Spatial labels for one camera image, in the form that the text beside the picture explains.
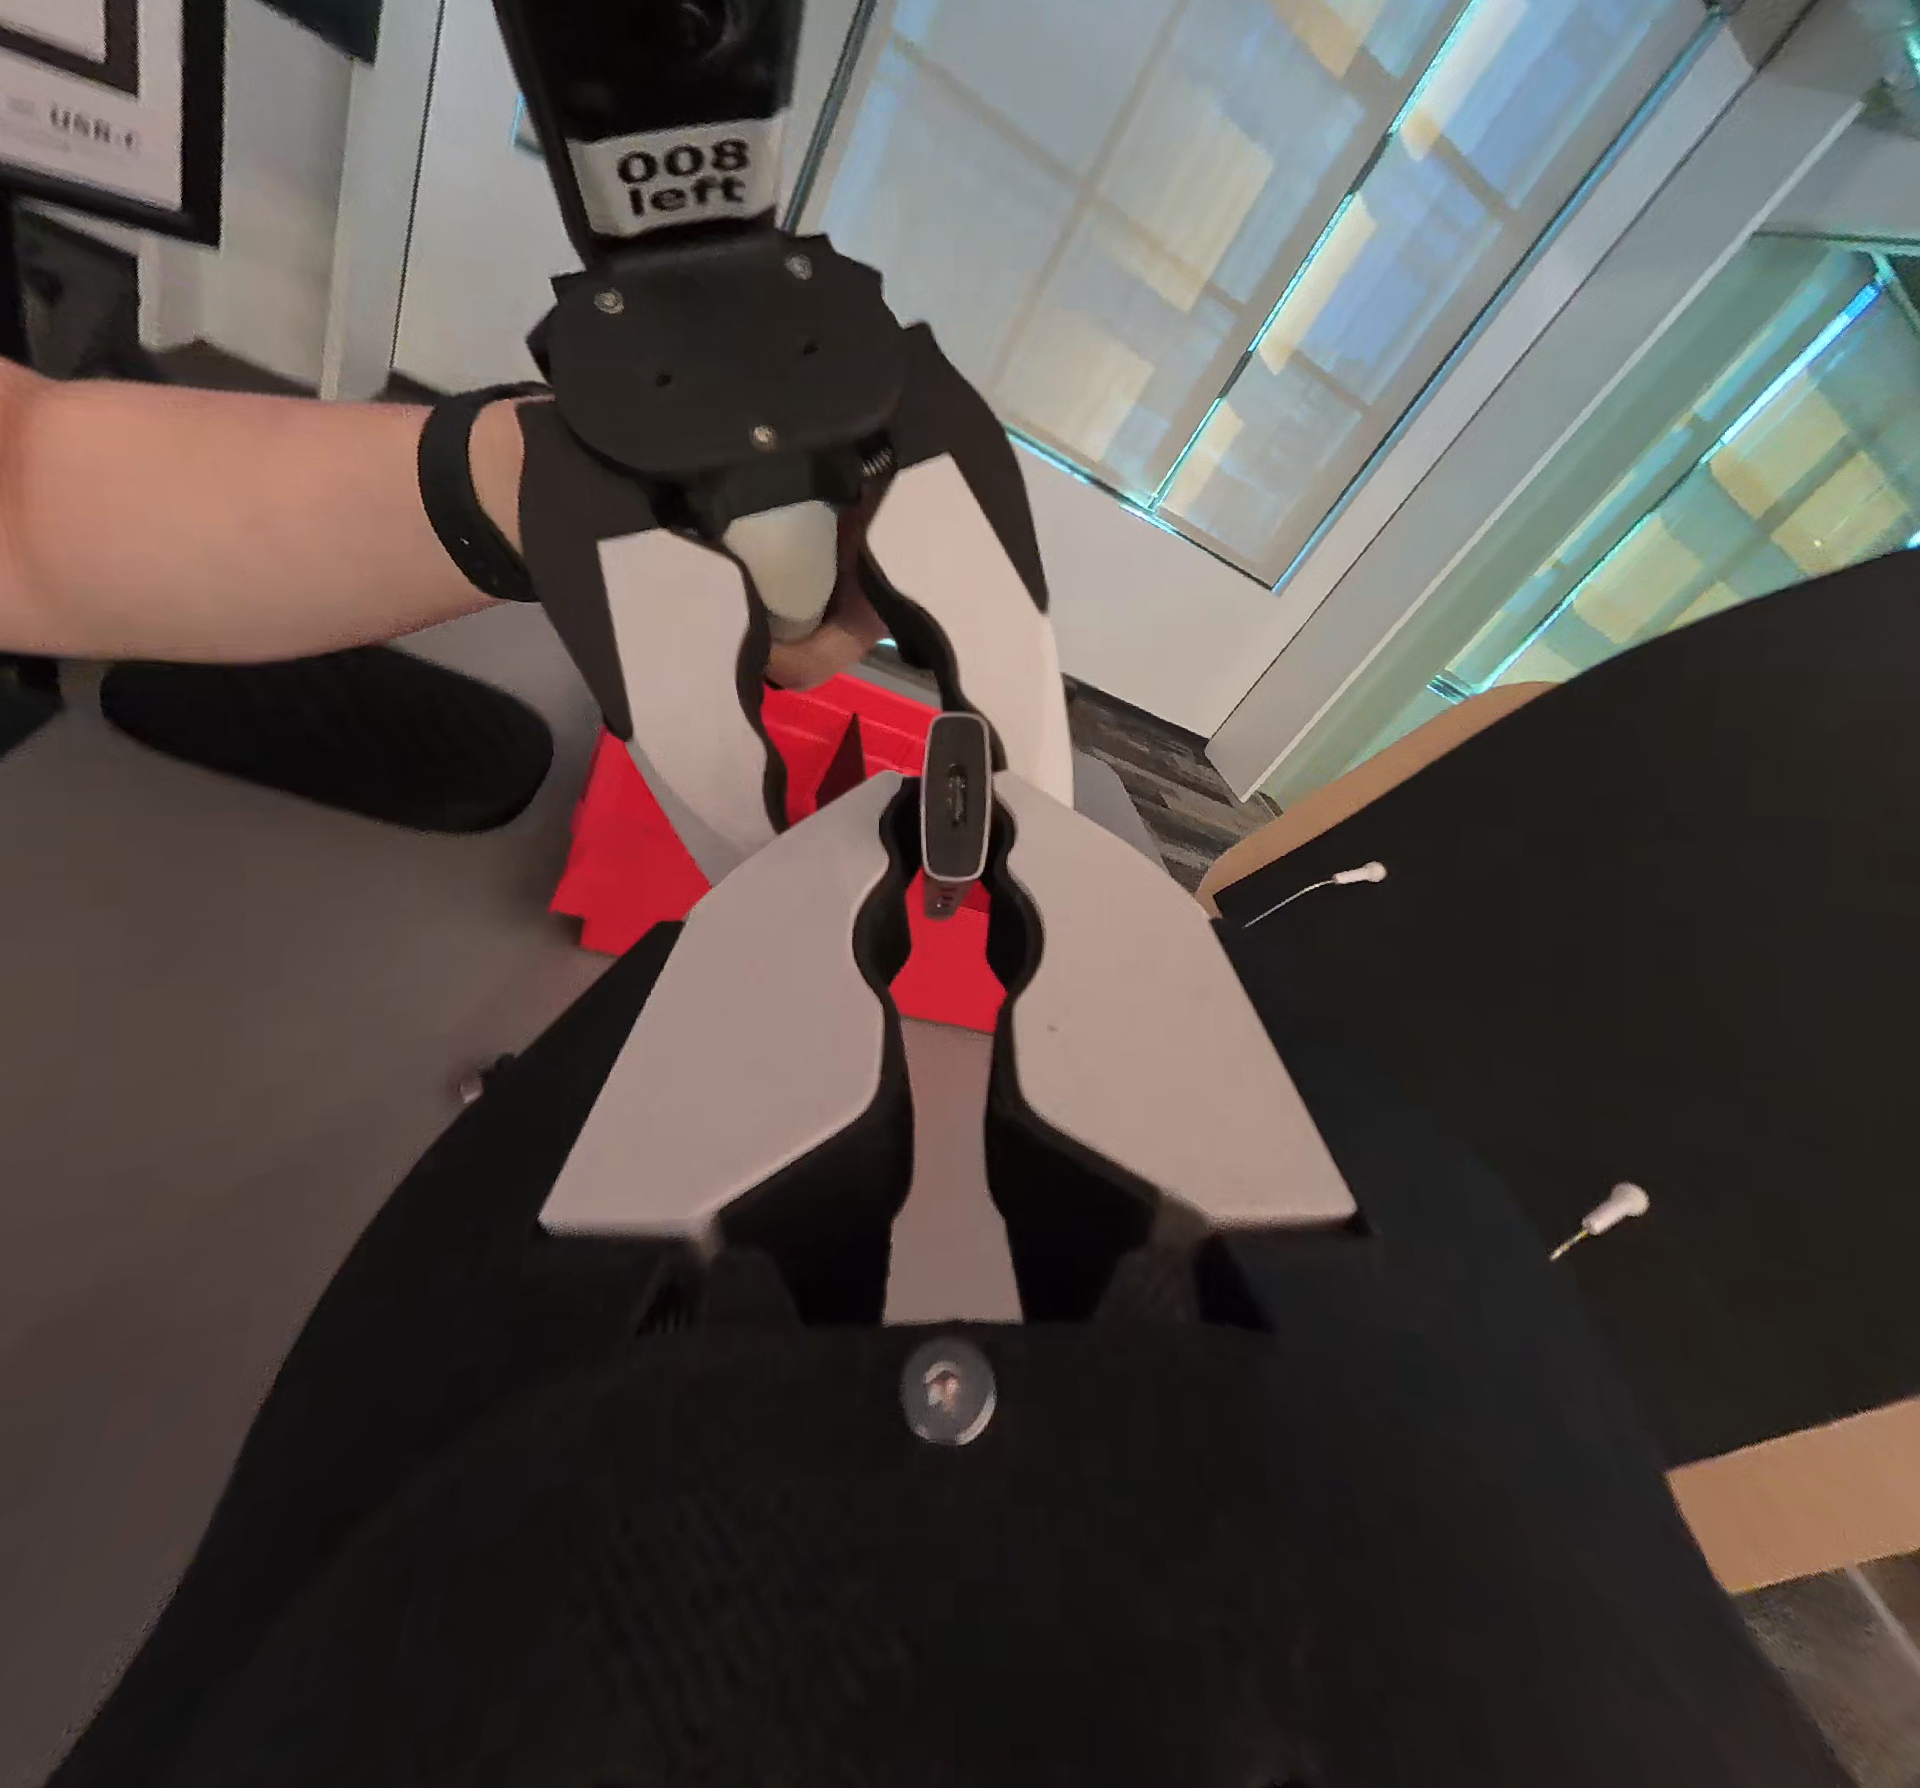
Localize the red plastic bin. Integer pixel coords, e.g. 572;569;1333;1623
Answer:
553;674;1085;1033

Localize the black fabric pad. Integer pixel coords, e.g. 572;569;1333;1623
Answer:
100;648;556;834

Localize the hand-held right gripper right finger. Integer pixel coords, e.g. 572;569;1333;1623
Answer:
991;772;1371;1328

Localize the window with white blind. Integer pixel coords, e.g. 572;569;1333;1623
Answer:
779;0;1719;592
1437;241;1920;711

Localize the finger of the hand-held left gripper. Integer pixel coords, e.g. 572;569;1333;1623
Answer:
859;453;1080;805
597;521;795;856

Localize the black wristband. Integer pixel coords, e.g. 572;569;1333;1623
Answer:
418;383;553;603

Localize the black backdrop board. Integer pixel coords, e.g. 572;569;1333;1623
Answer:
1198;550;1920;1596

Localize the framed black white poster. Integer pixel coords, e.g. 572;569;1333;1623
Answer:
0;0;227;246

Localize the person's left hand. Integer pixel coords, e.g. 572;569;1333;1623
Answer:
765;611;881;688

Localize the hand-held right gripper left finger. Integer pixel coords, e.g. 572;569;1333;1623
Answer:
535;772;915;1328

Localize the silver usb hub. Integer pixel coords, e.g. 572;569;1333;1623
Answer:
915;711;1005;923

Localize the person's left forearm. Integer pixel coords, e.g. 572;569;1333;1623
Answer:
0;352;452;662

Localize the white-tipped wire clip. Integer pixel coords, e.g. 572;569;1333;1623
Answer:
1243;856;1389;932
1549;1182;1655;1263

